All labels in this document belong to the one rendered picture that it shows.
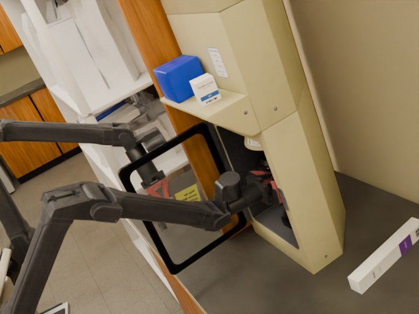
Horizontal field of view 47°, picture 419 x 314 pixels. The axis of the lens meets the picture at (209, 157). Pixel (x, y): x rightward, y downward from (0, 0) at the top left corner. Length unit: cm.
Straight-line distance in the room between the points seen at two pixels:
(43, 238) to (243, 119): 51
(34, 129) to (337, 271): 94
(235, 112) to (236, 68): 10
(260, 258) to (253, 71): 65
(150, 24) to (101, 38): 91
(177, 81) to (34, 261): 55
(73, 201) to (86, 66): 143
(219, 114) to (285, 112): 18
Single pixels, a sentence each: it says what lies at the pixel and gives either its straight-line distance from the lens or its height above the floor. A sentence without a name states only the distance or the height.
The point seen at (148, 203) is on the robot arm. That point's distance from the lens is 116.
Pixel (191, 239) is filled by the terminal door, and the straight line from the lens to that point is 153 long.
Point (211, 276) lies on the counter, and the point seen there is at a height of 94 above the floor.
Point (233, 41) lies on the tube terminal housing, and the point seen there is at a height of 164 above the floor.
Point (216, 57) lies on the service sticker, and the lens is 119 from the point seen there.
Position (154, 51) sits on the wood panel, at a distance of 142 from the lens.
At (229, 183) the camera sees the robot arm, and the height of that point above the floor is 128.
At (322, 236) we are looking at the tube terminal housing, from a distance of 139.
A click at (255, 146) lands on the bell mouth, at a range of 130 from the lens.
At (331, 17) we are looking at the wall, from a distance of 151.
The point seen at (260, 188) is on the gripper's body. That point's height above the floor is 120.
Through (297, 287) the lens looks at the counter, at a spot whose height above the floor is 94.
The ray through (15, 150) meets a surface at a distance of 616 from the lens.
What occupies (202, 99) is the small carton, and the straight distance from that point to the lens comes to 117.
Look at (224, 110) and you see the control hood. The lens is 111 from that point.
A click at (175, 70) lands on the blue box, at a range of 125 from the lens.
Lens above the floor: 188
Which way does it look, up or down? 24 degrees down
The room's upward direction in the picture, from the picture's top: 23 degrees counter-clockwise
